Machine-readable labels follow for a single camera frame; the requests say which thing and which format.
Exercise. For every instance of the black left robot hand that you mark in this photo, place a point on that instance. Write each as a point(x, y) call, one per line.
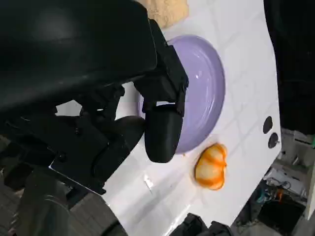
point(73, 49)

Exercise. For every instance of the beige towel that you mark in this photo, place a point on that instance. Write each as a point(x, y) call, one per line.
point(167, 12)

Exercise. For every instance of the lilac plate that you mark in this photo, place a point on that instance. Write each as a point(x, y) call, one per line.
point(204, 98)

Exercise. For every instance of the clear tape piece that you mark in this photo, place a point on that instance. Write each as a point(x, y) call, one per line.
point(148, 182)

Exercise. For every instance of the dark grey robot leg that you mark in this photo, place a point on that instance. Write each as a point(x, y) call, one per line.
point(49, 209)

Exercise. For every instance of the black round table grommet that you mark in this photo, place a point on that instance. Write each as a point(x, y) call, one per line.
point(267, 125)
point(273, 140)

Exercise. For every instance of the black plastic equipment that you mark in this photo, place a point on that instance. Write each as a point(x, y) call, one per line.
point(197, 226)

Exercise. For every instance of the black desk front panel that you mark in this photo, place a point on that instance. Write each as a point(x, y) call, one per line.
point(295, 61)

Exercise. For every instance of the black open box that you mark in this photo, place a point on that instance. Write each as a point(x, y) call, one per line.
point(280, 218)

